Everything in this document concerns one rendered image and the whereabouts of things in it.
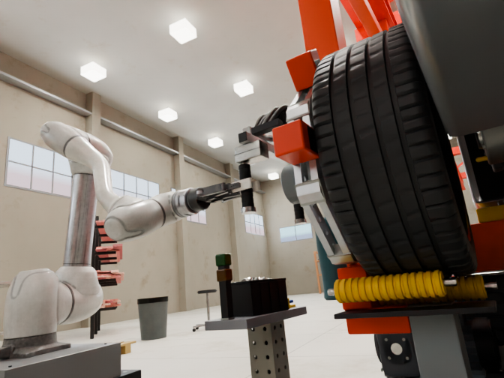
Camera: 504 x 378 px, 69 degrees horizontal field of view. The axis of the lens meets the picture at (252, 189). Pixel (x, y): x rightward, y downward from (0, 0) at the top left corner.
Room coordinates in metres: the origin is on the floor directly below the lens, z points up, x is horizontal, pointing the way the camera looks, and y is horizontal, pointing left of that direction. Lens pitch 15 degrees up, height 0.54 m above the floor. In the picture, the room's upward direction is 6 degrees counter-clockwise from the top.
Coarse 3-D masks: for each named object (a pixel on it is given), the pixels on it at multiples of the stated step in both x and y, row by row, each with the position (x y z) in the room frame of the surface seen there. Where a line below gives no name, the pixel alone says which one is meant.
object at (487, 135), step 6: (486, 132) 0.80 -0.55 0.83; (492, 132) 0.79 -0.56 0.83; (498, 132) 0.79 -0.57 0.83; (486, 138) 0.80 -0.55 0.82; (492, 138) 0.80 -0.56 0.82; (498, 138) 0.80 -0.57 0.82; (486, 144) 0.81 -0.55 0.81; (492, 144) 0.81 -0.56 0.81; (498, 144) 0.80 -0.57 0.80; (486, 150) 0.82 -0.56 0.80; (492, 150) 0.82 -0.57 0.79; (498, 150) 0.81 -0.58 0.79; (492, 156) 0.83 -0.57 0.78; (498, 156) 0.83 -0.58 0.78; (492, 162) 0.85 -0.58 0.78; (498, 162) 0.86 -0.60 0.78
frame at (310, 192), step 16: (304, 96) 0.92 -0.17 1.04; (288, 112) 0.84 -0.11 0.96; (304, 112) 0.82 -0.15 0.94; (304, 176) 0.86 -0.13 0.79; (320, 176) 0.83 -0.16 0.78; (304, 192) 0.84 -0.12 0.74; (320, 192) 0.82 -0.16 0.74; (304, 208) 0.87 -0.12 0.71; (320, 224) 0.90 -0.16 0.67; (336, 224) 0.88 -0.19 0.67; (320, 240) 0.93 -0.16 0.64; (336, 256) 0.96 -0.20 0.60; (352, 256) 0.95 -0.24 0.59
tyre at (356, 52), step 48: (384, 48) 0.71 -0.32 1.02; (336, 96) 0.73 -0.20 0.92; (384, 96) 0.67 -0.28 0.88; (336, 144) 0.73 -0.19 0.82; (384, 144) 0.69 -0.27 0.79; (432, 144) 0.65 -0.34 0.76; (336, 192) 0.76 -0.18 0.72; (384, 192) 0.72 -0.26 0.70; (432, 192) 0.68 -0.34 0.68; (384, 240) 0.79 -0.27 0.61; (432, 240) 0.77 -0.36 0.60
